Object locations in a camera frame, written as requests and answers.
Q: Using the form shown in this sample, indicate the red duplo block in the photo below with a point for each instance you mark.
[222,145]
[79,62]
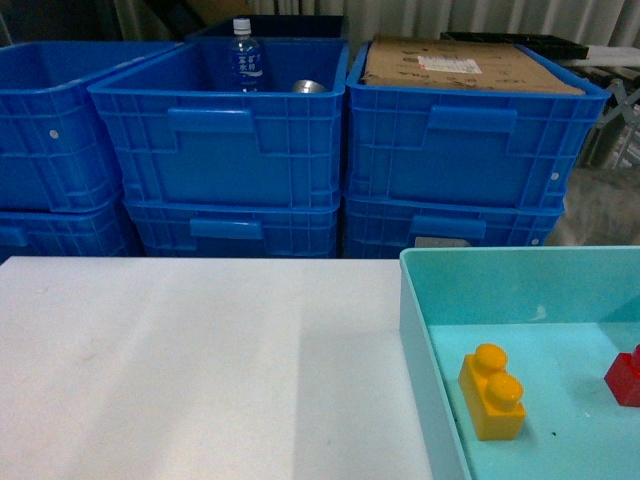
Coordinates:
[622,378]

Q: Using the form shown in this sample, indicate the brown cardboard box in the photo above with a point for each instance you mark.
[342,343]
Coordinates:
[444,64]

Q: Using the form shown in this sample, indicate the yellow duplo block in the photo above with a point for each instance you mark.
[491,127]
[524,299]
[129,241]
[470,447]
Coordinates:
[492,395]

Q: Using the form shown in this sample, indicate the blue crate bottom middle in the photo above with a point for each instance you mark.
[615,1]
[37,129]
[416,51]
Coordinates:
[215,231]

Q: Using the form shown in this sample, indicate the blue crate bottom right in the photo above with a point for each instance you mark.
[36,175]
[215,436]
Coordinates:
[381,229]

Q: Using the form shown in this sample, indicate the silver metal can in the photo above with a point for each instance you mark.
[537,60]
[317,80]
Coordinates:
[306,86]

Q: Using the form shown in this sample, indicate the blue crate top middle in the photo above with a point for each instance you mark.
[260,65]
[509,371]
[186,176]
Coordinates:
[184,134]

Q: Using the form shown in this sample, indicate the blue crate top right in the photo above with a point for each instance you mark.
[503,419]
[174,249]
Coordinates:
[480,148]

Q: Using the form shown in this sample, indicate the clear water bottle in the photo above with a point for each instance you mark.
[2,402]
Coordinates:
[245,56]

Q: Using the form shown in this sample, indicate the blue crate bottom left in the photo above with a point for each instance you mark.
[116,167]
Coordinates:
[106,231]

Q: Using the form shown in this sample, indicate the dark blue rear crate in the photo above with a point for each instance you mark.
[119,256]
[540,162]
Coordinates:
[282,26]

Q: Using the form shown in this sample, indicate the teal plastic bin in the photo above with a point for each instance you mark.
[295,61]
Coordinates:
[562,314]

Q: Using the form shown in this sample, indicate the blue crate top left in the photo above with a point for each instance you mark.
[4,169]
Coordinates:
[56,152]

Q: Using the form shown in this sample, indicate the black tray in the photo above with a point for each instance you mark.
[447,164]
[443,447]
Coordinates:
[548,46]

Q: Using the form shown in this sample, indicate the expandable roller conveyor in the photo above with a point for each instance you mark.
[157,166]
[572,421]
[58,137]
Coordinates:
[614,141]

